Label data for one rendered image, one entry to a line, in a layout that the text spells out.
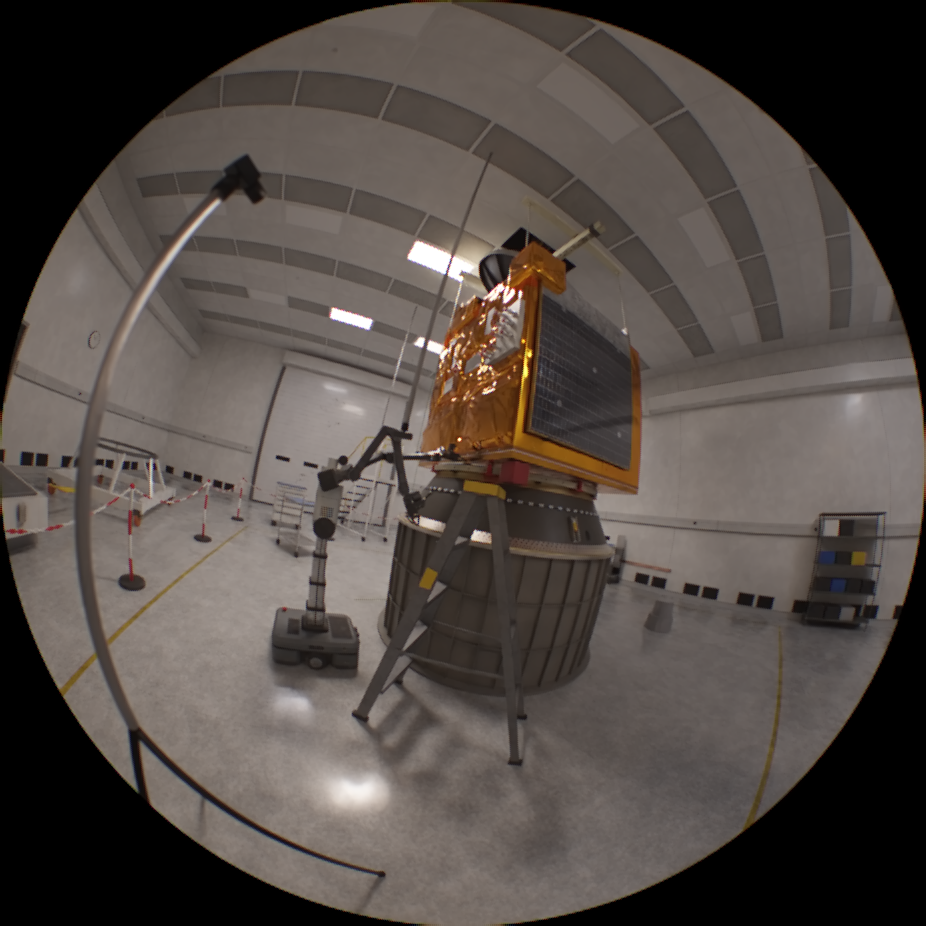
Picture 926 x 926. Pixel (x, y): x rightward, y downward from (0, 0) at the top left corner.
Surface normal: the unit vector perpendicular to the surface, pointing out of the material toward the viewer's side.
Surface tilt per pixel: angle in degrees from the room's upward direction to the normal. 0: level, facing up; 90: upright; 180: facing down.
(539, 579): 90
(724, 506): 90
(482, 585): 90
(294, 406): 90
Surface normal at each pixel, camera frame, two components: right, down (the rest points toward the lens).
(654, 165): -0.18, 0.98
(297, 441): 0.47, -0.04
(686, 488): -0.87, -0.22
